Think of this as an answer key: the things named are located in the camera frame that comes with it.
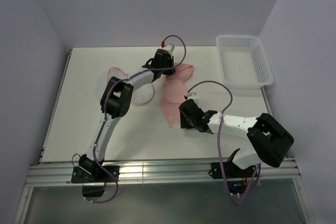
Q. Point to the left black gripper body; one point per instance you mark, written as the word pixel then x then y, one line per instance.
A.
pixel 169 64

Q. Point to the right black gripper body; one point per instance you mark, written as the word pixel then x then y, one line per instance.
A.
pixel 186 123

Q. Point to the pink bra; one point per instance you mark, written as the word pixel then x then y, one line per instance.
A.
pixel 174 89

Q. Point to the white mesh laundry bag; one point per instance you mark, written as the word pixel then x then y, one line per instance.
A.
pixel 138 97

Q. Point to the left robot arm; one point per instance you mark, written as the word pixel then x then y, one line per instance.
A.
pixel 115 103

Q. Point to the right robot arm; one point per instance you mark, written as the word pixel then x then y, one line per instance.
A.
pixel 270 141

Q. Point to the white plastic basket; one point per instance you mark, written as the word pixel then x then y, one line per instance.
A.
pixel 243 62

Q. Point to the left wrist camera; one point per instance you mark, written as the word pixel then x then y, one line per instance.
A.
pixel 167 47

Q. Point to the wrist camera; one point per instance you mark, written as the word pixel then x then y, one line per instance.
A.
pixel 167 47
pixel 190 95

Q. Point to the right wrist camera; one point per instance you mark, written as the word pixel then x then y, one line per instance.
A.
pixel 190 95

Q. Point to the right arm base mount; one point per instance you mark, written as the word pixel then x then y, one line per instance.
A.
pixel 242 177

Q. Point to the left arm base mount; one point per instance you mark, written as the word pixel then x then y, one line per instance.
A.
pixel 93 186

